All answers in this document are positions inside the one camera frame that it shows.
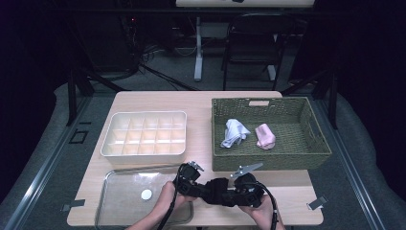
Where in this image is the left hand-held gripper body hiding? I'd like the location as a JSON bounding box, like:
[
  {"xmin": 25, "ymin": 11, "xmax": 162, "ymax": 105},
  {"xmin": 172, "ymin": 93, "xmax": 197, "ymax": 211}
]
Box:
[{"xmin": 173, "ymin": 160, "xmax": 205, "ymax": 196}]

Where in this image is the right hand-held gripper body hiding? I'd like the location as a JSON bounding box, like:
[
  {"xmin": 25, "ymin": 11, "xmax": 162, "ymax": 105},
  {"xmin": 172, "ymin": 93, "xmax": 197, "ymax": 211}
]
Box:
[{"xmin": 230, "ymin": 162, "xmax": 266, "ymax": 209}]

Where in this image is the black sock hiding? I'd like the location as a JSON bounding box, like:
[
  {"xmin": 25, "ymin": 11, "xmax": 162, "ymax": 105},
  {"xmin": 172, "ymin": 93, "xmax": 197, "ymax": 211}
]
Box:
[{"xmin": 203, "ymin": 177, "xmax": 238, "ymax": 207}]

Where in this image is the pink sock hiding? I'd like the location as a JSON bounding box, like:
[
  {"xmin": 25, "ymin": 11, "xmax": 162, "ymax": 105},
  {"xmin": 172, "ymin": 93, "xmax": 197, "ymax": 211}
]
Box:
[{"xmin": 254, "ymin": 123, "xmax": 277, "ymax": 150}]

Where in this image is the white sock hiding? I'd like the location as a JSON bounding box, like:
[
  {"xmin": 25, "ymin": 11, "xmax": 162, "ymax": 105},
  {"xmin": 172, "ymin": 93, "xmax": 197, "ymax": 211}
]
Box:
[{"xmin": 219, "ymin": 118, "xmax": 252, "ymax": 150}]

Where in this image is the white divided storage box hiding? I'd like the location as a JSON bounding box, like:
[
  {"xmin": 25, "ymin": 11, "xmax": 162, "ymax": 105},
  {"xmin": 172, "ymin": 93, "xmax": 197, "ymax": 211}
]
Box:
[{"xmin": 100, "ymin": 110, "xmax": 188, "ymax": 166}]

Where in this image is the clear plastic lid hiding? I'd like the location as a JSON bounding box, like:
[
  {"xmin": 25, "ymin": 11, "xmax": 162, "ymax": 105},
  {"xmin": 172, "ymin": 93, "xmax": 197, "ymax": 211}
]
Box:
[{"xmin": 94, "ymin": 164, "xmax": 194, "ymax": 228}]

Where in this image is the green woven basket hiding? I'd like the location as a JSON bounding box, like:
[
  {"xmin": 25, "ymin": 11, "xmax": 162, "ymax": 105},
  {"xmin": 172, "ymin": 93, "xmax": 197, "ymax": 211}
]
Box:
[{"xmin": 211, "ymin": 96, "xmax": 333, "ymax": 173}]

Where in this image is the grey tape strip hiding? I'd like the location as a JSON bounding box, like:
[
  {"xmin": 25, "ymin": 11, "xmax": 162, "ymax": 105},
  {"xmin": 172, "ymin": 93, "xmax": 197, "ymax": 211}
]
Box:
[
  {"xmin": 306, "ymin": 195, "xmax": 328, "ymax": 211},
  {"xmin": 60, "ymin": 198, "xmax": 86, "ymax": 213}
]

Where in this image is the black metal stand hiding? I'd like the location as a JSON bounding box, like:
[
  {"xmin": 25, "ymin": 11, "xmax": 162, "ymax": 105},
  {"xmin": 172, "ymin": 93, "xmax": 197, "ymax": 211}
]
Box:
[
  {"xmin": 65, "ymin": 63, "xmax": 128, "ymax": 127},
  {"xmin": 281, "ymin": 66, "xmax": 339, "ymax": 130}
]

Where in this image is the white desk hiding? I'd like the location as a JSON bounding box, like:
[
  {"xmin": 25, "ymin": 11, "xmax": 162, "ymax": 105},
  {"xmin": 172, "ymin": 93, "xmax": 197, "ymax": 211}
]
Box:
[{"xmin": 175, "ymin": 0, "xmax": 317, "ymax": 82}]

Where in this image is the black folding chair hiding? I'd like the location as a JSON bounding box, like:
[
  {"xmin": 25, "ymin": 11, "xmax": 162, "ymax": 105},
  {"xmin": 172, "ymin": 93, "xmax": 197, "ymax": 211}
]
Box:
[{"xmin": 221, "ymin": 12, "xmax": 290, "ymax": 91}]

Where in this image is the right hand-held gripper cable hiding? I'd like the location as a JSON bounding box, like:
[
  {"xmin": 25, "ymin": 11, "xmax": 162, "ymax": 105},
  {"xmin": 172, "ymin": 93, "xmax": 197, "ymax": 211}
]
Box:
[{"xmin": 255, "ymin": 181, "xmax": 280, "ymax": 230}]

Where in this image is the hand-held gripper cable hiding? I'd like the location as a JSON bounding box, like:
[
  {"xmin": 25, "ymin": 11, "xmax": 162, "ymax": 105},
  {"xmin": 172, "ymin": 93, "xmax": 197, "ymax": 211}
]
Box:
[
  {"xmin": 156, "ymin": 166, "xmax": 180, "ymax": 230},
  {"xmin": 255, "ymin": 181, "xmax": 280, "ymax": 230}
]

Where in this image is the left hand-held gripper cable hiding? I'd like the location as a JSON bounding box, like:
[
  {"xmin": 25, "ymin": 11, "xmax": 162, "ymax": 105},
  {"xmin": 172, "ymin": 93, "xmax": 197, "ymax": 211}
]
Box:
[{"xmin": 156, "ymin": 166, "xmax": 180, "ymax": 230}]

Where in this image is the aluminium floor rail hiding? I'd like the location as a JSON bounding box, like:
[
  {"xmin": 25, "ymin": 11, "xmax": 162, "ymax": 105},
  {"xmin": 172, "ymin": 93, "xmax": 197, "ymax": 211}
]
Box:
[
  {"xmin": 314, "ymin": 99, "xmax": 389, "ymax": 230},
  {"xmin": 3, "ymin": 95, "xmax": 94, "ymax": 230}
]

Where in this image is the bundle of black floor cables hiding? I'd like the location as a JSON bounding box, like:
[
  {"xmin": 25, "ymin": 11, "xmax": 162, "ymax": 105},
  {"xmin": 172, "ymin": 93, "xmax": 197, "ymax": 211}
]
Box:
[{"xmin": 118, "ymin": 15, "xmax": 199, "ymax": 92}]

